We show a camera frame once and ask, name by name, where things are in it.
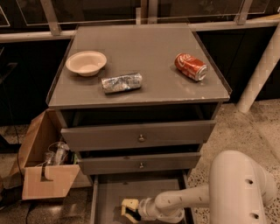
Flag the grey middle drawer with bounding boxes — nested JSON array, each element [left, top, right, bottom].
[[79, 152, 201, 175]]

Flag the metal railing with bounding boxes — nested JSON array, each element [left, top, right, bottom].
[[0, 0, 280, 44]]

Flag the grey bottom drawer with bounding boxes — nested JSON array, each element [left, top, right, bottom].
[[90, 171, 187, 224]]

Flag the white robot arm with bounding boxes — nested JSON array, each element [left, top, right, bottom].
[[121, 150, 277, 224]]

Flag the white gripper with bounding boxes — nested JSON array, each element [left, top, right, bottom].
[[121, 198, 154, 223]]

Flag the grey top drawer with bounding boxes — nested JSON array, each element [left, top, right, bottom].
[[61, 120, 215, 151]]

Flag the grey drawer cabinet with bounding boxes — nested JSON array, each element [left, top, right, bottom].
[[48, 24, 230, 163]]

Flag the white paper bowl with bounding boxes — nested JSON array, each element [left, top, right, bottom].
[[66, 51, 107, 77]]

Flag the silver blue crushed can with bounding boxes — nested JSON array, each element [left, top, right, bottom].
[[101, 73, 143, 94]]

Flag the grey drawer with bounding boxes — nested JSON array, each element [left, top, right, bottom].
[[90, 171, 187, 224], [79, 152, 201, 175], [61, 120, 215, 151]]

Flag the white diagonal pole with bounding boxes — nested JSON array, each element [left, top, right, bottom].
[[236, 24, 280, 114]]

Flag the red cola can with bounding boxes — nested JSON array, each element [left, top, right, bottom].
[[174, 53, 208, 81]]

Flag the clear plastic bottles in box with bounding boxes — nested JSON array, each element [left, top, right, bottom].
[[45, 142, 69, 165]]

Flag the brown cardboard box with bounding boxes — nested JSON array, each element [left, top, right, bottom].
[[10, 109, 91, 200]]

